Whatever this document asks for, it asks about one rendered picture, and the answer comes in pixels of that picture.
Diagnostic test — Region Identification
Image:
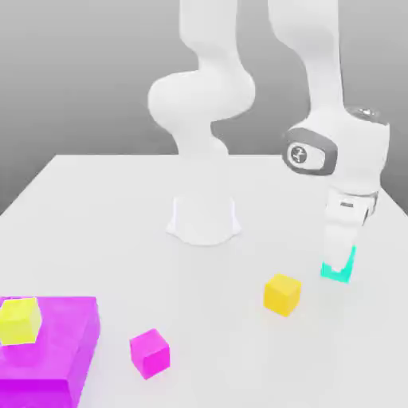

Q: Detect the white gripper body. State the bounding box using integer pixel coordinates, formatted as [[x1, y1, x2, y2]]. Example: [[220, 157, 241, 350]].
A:
[[324, 189, 368, 229]]

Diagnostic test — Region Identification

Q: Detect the small cyan cube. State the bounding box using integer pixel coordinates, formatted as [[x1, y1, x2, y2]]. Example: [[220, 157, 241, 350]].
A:
[[320, 244, 357, 284]]

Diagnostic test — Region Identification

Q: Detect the small orange cube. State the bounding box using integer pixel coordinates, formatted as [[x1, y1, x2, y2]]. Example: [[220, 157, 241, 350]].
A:
[[263, 273, 303, 318]]

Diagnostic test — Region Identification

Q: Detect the small magenta cube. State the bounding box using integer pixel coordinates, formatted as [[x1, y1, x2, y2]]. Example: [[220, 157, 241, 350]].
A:
[[129, 328, 171, 381]]

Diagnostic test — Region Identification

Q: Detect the small yellow cube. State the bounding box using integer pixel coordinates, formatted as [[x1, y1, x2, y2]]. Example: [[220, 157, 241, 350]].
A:
[[0, 296, 43, 347]]

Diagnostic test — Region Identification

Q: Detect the large magenta box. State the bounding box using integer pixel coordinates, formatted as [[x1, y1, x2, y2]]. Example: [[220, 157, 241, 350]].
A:
[[0, 296, 102, 408]]

